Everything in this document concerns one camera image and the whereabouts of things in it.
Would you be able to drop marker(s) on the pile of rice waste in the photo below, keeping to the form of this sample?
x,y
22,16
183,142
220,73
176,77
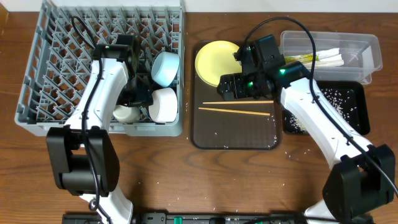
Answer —
x,y
343,100

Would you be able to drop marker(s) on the dark brown serving tray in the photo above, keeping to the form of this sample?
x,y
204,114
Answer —
x,y
231,131

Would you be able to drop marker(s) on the green orange snack wrapper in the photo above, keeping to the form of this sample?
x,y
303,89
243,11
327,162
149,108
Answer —
x,y
298,58

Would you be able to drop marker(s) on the pink white bowl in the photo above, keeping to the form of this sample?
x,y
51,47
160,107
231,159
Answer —
x,y
165,106

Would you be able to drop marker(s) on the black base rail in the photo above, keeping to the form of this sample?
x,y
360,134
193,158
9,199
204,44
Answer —
x,y
163,218

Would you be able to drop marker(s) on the lower wooden chopstick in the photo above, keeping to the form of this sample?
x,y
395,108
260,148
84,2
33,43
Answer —
x,y
235,111

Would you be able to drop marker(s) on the black waste tray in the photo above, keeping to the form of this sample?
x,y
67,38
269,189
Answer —
x,y
360,100

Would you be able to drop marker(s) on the white paper cup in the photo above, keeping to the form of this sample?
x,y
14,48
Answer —
x,y
126,115

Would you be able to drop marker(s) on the clear plastic bin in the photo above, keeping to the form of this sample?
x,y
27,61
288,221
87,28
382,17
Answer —
x,y
355,57

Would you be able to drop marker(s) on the light blue bowl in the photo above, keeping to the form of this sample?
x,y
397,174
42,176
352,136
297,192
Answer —
x,y
165,68

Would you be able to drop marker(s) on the wooden chopstick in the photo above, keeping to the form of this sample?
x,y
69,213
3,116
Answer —
x,y
235,111
237,102

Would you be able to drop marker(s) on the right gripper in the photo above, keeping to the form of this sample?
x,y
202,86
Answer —
x,y
239,93

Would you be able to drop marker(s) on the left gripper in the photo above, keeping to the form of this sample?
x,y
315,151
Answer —
x,y
140,98

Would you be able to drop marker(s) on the yellow plate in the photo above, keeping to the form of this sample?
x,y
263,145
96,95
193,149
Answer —
x,y
216,59

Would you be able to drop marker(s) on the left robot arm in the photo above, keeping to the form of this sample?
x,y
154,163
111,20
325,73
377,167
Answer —
x,y
81,153

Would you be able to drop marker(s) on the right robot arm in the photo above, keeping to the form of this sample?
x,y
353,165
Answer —
x,y
362,175

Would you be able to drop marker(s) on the white paper napkin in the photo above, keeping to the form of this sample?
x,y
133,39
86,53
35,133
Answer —
x,y
324,58

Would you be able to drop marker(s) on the upper wooden chopstick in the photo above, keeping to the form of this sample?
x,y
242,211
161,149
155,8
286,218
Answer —
x,y
237,102

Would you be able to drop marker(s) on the grey dish rack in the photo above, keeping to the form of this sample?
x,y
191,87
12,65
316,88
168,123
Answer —
x,y
59,63

